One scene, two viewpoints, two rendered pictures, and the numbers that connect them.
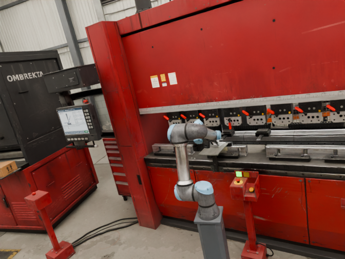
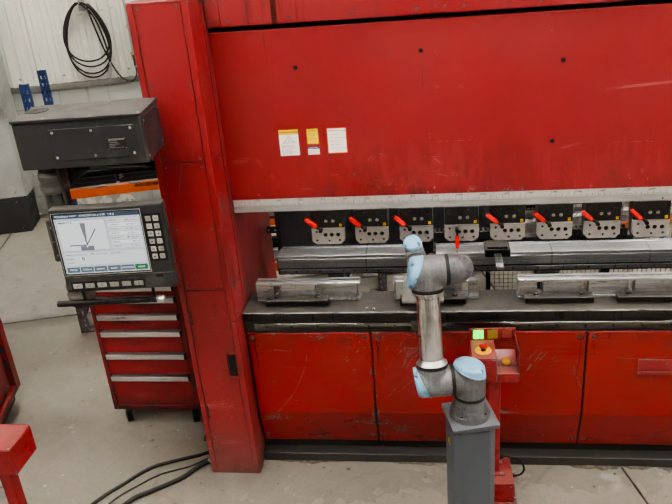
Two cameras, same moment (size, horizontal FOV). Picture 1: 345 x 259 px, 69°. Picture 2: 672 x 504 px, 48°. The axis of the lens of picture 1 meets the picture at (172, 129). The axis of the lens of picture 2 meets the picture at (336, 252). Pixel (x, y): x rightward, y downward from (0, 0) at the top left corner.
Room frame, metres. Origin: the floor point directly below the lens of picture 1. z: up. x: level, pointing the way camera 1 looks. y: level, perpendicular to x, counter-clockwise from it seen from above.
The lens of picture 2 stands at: (-0.39, 1.29, 2.56)
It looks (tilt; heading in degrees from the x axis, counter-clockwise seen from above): 24 degrees down; 334
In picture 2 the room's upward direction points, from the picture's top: 5 degrees counter-clockwise
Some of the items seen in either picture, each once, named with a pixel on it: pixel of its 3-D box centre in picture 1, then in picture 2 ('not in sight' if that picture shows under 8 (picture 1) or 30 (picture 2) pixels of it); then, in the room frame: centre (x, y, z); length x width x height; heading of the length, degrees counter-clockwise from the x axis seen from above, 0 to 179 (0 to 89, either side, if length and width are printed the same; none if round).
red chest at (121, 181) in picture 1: (135, 165); (159, 329); (3.38, 0.63, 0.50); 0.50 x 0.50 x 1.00; 55
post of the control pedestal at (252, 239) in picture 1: (250, 223); (493, 422); (1.81, -0.48, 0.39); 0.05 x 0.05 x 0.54; 57
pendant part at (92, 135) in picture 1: (80, 122); (117, 243); (2.48, 0.88, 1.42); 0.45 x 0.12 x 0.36; 61
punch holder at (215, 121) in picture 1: (212, 116); (416, 221); (2.26, -0.39, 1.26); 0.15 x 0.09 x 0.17; 55
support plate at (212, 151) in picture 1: (213, 148); (423, 288); (2.12, -0.33, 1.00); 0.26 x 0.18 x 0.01; 145
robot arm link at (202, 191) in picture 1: (204, 192); (467, 377); (1.51, -0.12, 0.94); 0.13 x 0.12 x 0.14; 64
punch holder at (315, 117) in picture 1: (310, 111); (600, 216); (1.80, -1.05, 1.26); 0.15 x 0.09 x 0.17; 55
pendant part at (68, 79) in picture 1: (80, 110); (106, 211); (2.58, 0.88, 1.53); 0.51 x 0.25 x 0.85; 61
